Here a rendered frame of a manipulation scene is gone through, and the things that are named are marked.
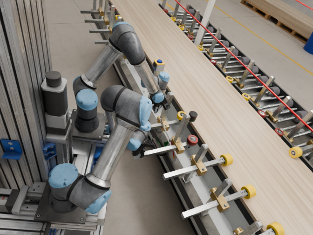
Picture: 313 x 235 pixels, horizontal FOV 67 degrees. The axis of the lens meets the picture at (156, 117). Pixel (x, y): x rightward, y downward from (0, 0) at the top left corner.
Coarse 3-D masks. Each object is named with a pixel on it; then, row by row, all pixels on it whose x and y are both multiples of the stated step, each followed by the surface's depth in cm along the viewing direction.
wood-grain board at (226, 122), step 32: (128, 0) 342; (160, 32) 293; (192, 64) 255; (192, 96) 216; (224, 96) 226; (224, 128) 195; (256, 128) 203; (256, 160) 177; (288, 160) 184; (256, 192) 158; (288, 192) 163; (288, 224) 146
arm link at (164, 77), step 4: (160, 72) 162; (164, 72) 163; (160, 76) 160; (164, 76) 160; (168, 76) 161; (160, 80) 161; (164, 80) 161; (168, 80) 163; (160, 84) 162; (164, 84) 163; (160, 88) 166; (164, 88) 166
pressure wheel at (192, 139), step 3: (189, 135) 180; (192, 135) 181; (189, 138) 178; (192, 138) 178; (195, 138) 179; (189, 141) 177; (192, 141) 176; (195, 141) 177; (189, 144) 178; (192, 144) 177; (195, 144) 178; (189, 147) 185
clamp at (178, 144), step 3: (171, 138) 181; (174, 141) 177; (174, 144) 178; (177, 144) 176; (180, 144) 177; (177, 147) 174; (183, 147) 175; (177, 150) 174; (180, 150) 173; (183, 150) 175; (177, 153) 175; (180, 153) 177
